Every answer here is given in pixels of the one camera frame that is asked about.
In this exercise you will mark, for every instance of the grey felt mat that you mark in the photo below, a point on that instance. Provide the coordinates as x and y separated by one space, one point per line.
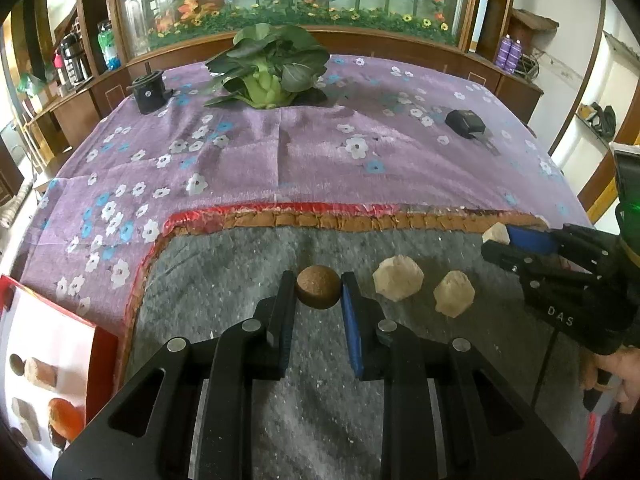
484 346

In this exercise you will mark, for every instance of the green plastic bottle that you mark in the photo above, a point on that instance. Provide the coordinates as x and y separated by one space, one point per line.
106 40

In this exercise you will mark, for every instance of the black cylindrical holder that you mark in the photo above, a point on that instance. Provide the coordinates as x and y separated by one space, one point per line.
149 91

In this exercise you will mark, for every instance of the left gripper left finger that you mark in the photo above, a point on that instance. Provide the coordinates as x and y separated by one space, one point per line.
257 348

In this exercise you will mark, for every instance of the black thermos jug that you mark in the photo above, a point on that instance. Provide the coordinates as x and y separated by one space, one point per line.
74 59

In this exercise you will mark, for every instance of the black car key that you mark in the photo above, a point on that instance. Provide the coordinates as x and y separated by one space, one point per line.
471 127

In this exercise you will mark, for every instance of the red white tray box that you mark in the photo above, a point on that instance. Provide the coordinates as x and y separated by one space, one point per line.
49 353

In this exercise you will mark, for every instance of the green leafy vegetable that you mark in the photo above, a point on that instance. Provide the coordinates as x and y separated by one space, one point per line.
269 67

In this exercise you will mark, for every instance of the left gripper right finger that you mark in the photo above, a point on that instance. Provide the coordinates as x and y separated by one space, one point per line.
382 349

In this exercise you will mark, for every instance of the glass display cabinet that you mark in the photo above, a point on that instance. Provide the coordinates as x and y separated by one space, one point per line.
300 0

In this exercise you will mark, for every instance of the brown round fruit in tray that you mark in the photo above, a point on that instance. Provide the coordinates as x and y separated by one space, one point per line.
17 364

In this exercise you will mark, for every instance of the white banana chunk in tray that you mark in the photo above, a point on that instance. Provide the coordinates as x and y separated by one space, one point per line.
41 374

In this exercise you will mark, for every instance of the brown round fruit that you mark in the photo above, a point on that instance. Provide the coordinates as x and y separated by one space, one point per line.
318 287
17 364

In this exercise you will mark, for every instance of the purple floral tablecloth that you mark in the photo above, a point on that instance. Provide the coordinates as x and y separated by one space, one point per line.
379 139

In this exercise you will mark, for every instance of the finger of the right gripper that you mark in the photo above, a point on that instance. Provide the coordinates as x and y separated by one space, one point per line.
569 260
570 240

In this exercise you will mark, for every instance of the person's right hand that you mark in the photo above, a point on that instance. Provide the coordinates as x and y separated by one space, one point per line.
623 364

